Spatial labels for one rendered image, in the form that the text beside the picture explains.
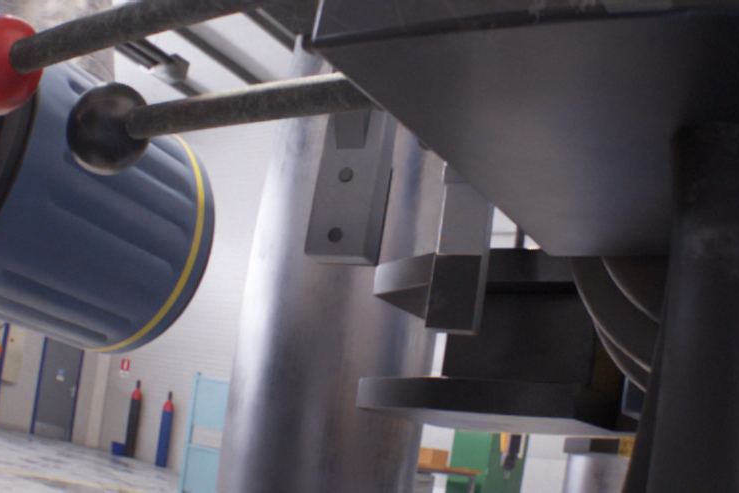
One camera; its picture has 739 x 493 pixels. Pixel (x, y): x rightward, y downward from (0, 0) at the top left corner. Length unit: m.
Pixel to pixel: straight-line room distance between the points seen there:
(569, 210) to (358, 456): 0.64
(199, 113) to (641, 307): 0.15
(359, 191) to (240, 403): 0.56
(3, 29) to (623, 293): 0.21
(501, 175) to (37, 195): 0.38
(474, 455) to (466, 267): 7.66
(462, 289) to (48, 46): 0.27
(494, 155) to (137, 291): 0.47
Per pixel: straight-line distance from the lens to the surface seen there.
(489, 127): 0.16
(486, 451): 8.05
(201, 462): 8.79
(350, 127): 0.33
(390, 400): 0.51
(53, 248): 0.54
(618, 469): 2.05
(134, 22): 0.22
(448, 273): 0.45
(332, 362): 0.82
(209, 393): 8.81
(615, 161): 0.17
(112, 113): 0.30
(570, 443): 0.96
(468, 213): 0.46
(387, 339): 0.83
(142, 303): 0.62
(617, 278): 0.23
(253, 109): 0.26
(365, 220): 0.32
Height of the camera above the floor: 0.87
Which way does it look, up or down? 15 degrees up
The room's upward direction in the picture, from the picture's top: 9 degrees clockwise
